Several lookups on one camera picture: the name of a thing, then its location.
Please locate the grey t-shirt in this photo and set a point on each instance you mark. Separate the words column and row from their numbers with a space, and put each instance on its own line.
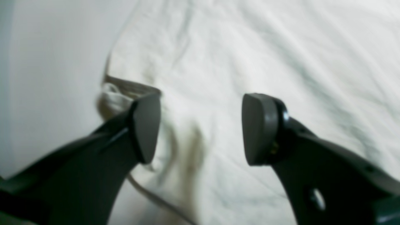
column 334, row 64

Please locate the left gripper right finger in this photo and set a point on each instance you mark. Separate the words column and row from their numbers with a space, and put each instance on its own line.
column 325, row 183

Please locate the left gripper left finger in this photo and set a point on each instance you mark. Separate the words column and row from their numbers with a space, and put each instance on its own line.
column 78, row 184

